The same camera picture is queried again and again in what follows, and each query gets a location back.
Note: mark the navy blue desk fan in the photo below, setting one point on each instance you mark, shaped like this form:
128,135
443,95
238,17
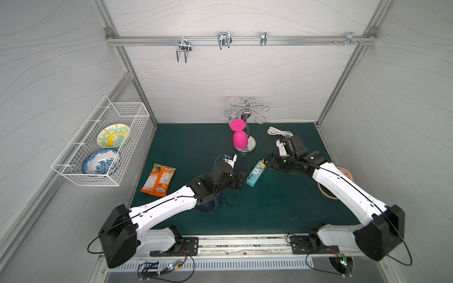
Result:
211,205

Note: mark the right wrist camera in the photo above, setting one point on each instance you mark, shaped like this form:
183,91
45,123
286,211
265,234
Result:
292,147

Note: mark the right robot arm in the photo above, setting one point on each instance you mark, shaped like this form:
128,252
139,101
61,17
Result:
381,227

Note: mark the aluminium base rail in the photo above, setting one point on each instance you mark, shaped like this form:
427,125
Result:
267,245

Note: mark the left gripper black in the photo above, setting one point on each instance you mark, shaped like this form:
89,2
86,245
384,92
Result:
239,180

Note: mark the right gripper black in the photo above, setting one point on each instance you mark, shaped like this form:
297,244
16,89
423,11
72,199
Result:
274,163

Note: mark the chrome glass holder stand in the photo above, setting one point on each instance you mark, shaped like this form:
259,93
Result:
244,109

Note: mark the orange snack packet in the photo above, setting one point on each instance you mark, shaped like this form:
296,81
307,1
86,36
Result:
158,181

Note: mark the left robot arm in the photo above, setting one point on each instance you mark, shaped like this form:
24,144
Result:
127,231

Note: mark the small metal hook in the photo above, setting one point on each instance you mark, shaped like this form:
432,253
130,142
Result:
263,39

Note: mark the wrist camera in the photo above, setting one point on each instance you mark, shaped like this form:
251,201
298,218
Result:
230,159
292,147

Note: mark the white wire wall basket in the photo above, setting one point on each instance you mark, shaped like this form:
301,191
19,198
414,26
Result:
83,144

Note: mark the yellow patterned bowl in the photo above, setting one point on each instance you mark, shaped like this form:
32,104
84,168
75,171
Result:
113,136

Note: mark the metal hook right end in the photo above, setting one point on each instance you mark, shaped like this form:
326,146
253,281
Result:
349,41

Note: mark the aluminium top rail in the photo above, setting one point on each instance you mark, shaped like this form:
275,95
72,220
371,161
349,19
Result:
206,41

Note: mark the light blue power strip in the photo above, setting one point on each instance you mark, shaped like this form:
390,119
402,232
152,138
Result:
254,176

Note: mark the orange desk fan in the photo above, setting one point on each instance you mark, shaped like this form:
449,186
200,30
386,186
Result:
332,185

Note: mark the blue patterned bowl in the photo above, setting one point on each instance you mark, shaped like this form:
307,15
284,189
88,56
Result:
102,162

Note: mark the pink goblet glass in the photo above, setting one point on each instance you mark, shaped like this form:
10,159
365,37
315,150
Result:
240,138

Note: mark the metal double hook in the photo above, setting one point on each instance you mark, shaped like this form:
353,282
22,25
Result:
184,48
224,40

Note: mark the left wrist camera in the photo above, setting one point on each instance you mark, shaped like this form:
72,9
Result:
230,159

